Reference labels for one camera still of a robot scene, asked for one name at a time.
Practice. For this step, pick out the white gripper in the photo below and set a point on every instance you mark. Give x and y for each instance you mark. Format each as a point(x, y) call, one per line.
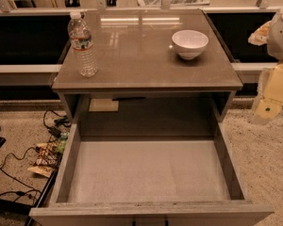
point(281, 38)

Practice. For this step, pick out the clear plastic water bottle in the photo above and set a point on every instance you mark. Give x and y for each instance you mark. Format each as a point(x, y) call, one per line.
point(82, 45)

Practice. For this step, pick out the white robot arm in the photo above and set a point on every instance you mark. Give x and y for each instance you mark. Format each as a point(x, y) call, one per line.
point(274, 42)

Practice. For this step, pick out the grey cabinet with glass top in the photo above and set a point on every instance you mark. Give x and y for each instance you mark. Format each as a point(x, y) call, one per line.
point(135, 57)

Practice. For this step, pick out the open grey top drawer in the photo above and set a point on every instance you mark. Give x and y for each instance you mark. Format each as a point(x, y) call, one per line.
point(152, 162)

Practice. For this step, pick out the green bottle on floor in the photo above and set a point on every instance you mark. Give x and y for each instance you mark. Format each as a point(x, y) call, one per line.
point(62, 142)

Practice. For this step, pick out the white ceramic bowl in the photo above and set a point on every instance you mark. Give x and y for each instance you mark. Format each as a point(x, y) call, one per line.
point(189, 44)

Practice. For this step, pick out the black power adapter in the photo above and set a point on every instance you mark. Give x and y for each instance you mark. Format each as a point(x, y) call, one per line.
point(54, 131)

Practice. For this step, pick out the brown snack bag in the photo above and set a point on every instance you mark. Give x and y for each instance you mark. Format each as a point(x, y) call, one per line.
point(47, 160)

